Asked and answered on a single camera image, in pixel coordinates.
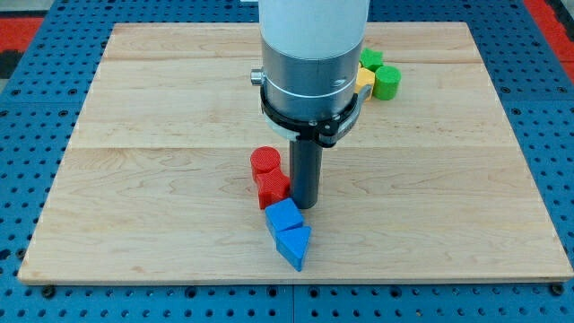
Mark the black clamp ring bracket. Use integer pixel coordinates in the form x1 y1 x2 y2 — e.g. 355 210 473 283
260 84 373 148

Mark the red cylinder block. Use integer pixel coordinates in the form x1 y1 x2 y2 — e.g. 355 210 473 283
249 146 281 180

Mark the light wooden board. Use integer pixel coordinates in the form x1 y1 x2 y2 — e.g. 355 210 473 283
18 22 573 285

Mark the red star block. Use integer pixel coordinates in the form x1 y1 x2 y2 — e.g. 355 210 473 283
256 168 290 209

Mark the green cylinder block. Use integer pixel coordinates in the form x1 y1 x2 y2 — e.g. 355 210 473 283
373 65 402 100

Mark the green star block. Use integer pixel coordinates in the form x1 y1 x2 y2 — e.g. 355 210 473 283
360 48 384 72

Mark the blue triangle block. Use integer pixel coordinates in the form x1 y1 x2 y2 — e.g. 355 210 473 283
275 226 312 272

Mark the blue cube block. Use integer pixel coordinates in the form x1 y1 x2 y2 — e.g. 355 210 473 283
265 197 304 238

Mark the yellow block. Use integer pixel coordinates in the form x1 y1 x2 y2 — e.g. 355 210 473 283
354 67 376 100

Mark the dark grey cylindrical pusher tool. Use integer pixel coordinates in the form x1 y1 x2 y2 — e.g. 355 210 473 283
289 140 323 209

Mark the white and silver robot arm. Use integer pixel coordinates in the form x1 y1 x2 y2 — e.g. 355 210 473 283
258 0 370 121

